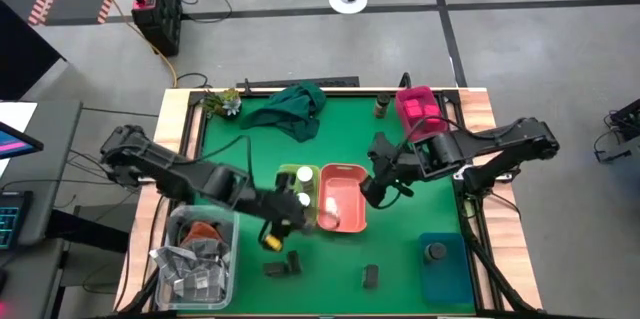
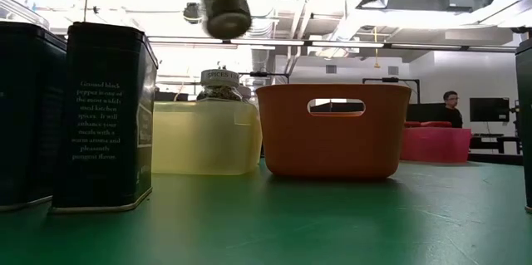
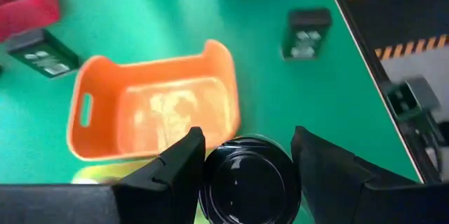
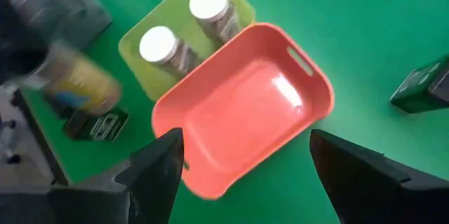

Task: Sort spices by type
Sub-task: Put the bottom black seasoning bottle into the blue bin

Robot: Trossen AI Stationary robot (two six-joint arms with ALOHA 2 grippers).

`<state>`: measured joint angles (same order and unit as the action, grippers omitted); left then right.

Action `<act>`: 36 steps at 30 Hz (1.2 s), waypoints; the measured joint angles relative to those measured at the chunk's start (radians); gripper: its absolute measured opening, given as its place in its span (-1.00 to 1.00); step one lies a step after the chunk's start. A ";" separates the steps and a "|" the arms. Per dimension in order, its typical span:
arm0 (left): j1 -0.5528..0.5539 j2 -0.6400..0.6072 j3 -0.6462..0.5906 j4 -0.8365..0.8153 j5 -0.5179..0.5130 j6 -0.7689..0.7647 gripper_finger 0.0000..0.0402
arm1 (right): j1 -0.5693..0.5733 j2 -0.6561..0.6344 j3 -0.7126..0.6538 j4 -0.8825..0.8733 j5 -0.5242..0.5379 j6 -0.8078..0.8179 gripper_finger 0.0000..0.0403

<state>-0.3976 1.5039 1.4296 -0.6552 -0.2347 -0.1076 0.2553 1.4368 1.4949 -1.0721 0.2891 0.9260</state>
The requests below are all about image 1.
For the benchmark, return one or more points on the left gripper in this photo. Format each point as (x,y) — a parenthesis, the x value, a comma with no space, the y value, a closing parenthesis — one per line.
(280,211)

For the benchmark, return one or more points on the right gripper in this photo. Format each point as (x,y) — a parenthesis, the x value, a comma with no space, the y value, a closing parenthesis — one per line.
(395,164)

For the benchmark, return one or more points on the dark round weight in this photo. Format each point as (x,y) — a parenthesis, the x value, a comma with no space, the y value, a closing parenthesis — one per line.
(435,251)

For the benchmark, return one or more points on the pink-lidded spice tin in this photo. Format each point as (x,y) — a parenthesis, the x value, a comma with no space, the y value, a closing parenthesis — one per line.
(412,108)

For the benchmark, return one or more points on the small brown packet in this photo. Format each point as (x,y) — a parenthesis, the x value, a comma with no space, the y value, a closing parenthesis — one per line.
(431,112)

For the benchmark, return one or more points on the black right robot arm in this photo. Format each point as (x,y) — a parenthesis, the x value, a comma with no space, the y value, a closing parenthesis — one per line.
(500,134)

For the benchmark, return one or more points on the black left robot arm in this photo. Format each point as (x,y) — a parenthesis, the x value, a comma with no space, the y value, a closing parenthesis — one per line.
(170,169)

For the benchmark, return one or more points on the orange plastic bin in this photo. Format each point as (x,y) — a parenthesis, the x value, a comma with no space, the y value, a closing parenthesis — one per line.
(350,194)

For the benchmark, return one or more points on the yellow plastic bin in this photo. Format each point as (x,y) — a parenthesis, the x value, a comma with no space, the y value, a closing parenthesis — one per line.
(286,168)

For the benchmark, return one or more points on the dark-lidded spice jar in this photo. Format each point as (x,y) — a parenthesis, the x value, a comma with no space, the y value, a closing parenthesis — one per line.
(381,104)

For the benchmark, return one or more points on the pink plastic bin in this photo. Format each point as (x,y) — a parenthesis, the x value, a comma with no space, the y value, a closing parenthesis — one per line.
(405,96)

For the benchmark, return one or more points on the dark green cloth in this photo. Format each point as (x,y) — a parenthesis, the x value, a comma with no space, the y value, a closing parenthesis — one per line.
(290,109)

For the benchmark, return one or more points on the blue plastic bin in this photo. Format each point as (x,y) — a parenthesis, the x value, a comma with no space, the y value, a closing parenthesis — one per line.
(450,279)

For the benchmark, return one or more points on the orange cloth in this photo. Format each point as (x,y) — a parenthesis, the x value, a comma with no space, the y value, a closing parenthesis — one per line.
(202,231)

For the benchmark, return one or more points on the clear plastic storage bin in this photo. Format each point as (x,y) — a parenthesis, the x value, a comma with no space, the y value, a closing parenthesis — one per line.
(172,214)

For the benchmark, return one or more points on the small succulent plant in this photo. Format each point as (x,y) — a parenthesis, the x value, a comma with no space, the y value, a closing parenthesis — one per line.
(227,104)

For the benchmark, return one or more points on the black and red battery box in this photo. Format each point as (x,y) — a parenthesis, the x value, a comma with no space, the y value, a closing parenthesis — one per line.
(157,14)

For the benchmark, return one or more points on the grey desk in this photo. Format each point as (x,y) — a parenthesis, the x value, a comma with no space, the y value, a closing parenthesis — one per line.
(50,159)

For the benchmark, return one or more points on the backlit keyboard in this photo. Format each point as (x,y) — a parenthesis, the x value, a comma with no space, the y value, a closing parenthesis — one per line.
(10,219)

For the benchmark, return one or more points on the computer monitor with pink screen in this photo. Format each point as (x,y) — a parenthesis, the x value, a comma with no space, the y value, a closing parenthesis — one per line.
(15,141)

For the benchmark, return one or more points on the white paper sheet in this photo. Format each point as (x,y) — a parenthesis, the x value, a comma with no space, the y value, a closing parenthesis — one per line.
(17,114)

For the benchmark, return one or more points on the black panel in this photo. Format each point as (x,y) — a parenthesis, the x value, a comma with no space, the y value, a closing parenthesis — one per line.
(20,59)

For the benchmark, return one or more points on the wrist camera with yellow tag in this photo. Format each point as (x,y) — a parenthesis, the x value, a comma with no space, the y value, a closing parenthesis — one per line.
(272,242)

